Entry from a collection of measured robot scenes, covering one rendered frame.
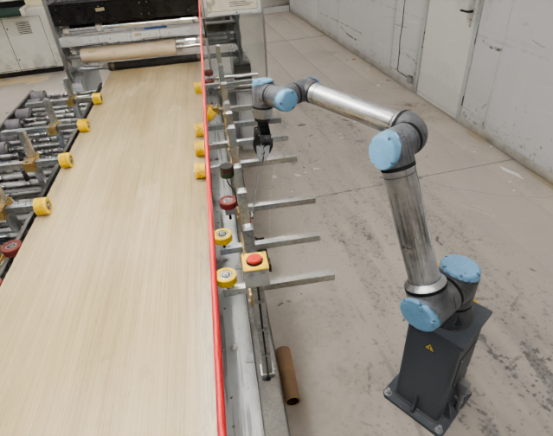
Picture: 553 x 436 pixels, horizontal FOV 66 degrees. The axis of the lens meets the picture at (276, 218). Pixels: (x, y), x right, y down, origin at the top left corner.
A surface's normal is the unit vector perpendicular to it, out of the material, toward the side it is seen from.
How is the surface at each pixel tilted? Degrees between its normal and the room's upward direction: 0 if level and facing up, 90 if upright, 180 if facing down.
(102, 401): 0
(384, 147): 83
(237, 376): 0
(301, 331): 0
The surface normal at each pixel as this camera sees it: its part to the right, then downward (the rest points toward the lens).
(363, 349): -0.06, -0.80
